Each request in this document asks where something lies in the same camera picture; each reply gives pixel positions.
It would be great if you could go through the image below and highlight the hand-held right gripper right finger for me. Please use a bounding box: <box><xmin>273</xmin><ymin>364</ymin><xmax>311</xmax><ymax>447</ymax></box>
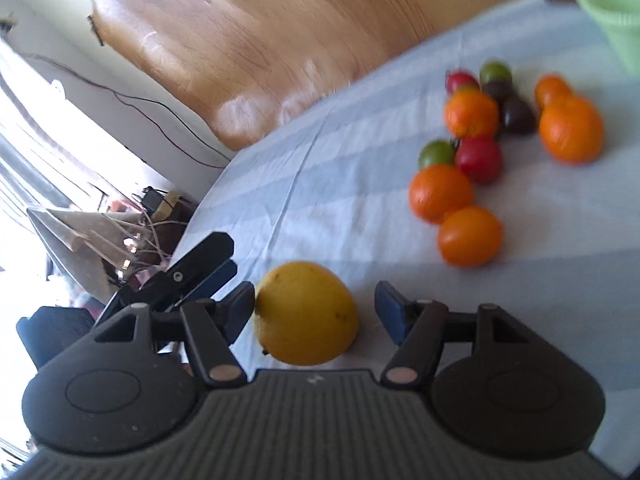
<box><xmin>374</xmin><ymin>280</ymin><xmax>539</xmax><ymax>388</ymax></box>

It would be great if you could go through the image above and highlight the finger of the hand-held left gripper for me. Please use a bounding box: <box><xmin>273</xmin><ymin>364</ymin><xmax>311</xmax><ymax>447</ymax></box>
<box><xmin>131</xmin><ymin>232</ymin><xmax>235</xmax><ymax>307</ymax></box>
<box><xmin>167</xmin><ymin>260</ymin><xmax>238</xmax><ymax>311</ymax></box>

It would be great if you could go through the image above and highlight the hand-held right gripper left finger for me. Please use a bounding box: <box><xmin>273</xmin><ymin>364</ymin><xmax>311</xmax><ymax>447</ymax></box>
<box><xmin>92</xmin><ymin>281</ymin><xmax>257</xmax><ymax>388</ymax></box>

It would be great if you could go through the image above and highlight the yellow lemon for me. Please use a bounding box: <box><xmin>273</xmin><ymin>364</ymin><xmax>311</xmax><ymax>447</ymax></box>
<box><xmin>253</xmin><ymin>261</ymin><xmax>360</xmax><ymax>366</ymax></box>

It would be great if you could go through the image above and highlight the orange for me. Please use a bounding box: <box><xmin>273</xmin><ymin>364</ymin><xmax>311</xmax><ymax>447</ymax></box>
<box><xmin>534</xmin><ymin>74</ymin><xmax>573</xmax><ymax>111</ymax></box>
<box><xmin>444</xmin><ymin>89</ymin><xmax>501</xmax><ymax>140</ymax></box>
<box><xmin>538</xmin><ymin>94</ymin><xmax>605</xmax><ymax>165</ymax></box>
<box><xmin>408</xmin><ymin>164</ymin><xmax>475</xmax><ymax>225</ymax></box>
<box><xmin>437</xmin><ymin>206</ymin><xmax>504</xmax><ymax>268</ymax></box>

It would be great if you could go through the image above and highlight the red cherry tomato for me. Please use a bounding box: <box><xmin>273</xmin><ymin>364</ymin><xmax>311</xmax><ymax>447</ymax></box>
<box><xmin>445</xmin><ymin>71</ymin><xmax>481</xmax><ymax>96</ymax></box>
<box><xmin>454</xmin><ymin>136</ymin><xmax>503</xmax><ymax>184</ymax></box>

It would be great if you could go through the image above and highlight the light green plastic basin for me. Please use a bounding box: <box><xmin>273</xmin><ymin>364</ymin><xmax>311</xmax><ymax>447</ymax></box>
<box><xmin>561</xmin><ymin>0</ymin><xmax>640</xmax><ymax>76</ymax></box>

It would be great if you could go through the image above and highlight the black power adapter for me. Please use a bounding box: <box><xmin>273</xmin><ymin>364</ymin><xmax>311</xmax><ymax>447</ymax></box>
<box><xmin>141</xmin><ymin>186</ymin><xmax>166</xmax><ymax>211</ymax></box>

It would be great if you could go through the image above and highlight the beige cardboard sheet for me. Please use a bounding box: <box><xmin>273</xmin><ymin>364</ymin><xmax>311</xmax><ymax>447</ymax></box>
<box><xmin>26</xmin><ymin>206</ymin><xmax>151</xmax><ymax>303</ymax></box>

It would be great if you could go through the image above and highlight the dark blue cloth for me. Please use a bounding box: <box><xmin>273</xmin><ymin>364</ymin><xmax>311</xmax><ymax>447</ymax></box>
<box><xmin>16</xmin><ymin>305</ymin><xmax>97</xmax><ymax>372</ymax></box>

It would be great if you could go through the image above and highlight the wooden board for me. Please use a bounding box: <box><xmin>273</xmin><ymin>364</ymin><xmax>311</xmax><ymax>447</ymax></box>
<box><xmin>90</xmin><ymin>0</ymin><xmax>536</xmax><ymax>152</ymax></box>

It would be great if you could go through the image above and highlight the tangle of white wires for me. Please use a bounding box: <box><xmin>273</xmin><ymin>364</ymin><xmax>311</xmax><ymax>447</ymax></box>
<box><xmin>117</xmin><ymin>205</ymin><xmax>176</xmax><ymax>281</ymax></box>

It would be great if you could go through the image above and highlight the red and black wall cable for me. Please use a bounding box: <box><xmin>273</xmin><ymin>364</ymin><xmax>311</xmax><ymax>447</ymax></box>
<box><xmin>17</xmin><ymin>51</ymin><xmax>231</xmax><ymax>170</ymax></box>

